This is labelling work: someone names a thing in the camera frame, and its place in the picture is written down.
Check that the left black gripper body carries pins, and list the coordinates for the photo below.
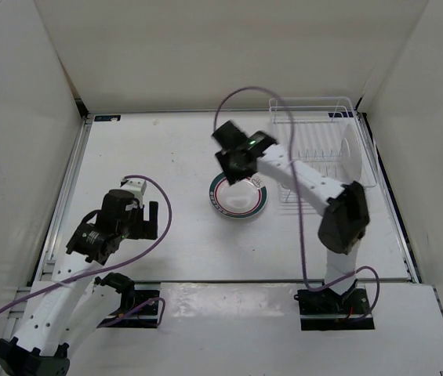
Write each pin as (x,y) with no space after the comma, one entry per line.
(136,227)

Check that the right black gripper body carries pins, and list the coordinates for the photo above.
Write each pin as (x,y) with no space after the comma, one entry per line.
(233,171)

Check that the green rimmed white plate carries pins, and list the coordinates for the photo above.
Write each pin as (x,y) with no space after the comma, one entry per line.
(240,220)

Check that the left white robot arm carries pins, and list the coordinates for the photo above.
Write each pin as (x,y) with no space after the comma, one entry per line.
(79,302)

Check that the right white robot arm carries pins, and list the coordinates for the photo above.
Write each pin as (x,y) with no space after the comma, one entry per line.
(343,207)

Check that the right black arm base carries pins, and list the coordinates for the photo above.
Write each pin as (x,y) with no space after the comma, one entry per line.
(325,310)

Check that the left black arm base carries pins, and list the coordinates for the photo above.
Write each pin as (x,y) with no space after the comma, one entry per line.
(144,309)

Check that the blue label sticker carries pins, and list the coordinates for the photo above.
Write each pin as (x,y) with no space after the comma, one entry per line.
(107,118)

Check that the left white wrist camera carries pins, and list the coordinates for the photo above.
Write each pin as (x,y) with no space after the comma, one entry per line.
(135,186)

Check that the aluminium table rail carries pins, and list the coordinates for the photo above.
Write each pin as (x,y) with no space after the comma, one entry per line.
(48,250)

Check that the white wire dish rack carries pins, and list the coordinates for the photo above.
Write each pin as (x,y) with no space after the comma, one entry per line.
(319,127)

